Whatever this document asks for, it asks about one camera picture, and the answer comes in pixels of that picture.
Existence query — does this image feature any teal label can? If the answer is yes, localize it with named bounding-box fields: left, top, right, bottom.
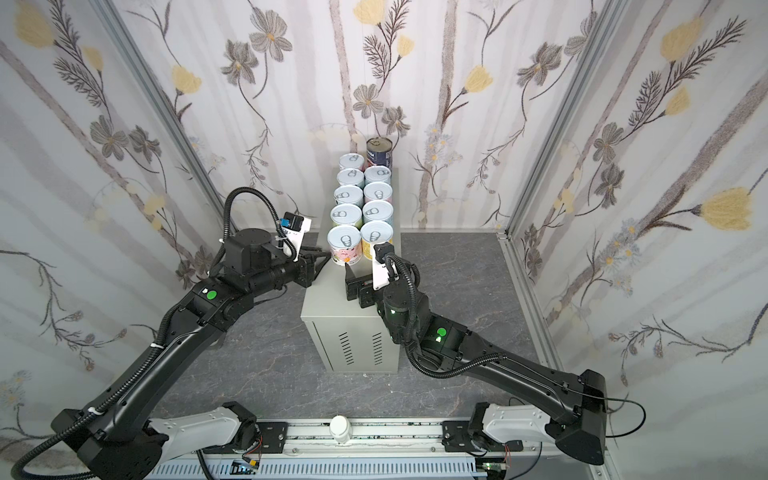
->
left=333, top=185, right=364, bottom=208
left=364, top=165, right=392, bottom=185

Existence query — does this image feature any pink label can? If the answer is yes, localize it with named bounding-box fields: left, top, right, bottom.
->
left=338, top=153, right=366, bottom=171

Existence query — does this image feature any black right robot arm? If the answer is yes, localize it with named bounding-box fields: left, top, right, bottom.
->
left=345, top=250, right=613, bottom=466

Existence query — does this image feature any green label can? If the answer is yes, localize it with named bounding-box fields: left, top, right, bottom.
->
left=330, top=204, right=363, bottom=229

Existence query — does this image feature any white knob on rail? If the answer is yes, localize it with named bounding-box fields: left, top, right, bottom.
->
left=329, top=415, right=352, bottom=444

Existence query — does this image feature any yellow label can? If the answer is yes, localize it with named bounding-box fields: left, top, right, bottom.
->
left=360, top=220, right=394, bottom=260

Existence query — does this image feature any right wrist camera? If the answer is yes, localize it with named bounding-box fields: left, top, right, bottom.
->
left=372, top=242, right=395, bottom=291

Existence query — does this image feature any dark blue tomato can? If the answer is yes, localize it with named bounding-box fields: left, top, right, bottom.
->
left=366, top=137, right=394, bottom=168

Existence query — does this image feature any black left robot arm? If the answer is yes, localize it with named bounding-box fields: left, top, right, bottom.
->
left=10, top=187, right=330, bottom=479

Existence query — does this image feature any grey metal cabinet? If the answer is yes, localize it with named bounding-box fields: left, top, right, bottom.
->
left=300, top=166, right=404, bottom=374

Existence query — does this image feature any white lid can front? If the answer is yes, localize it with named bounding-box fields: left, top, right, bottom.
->
left=336, top=168, right=365, bottom=188

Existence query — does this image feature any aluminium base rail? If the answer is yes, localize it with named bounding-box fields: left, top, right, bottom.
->
left=146, top=418, right=609, bottom=479

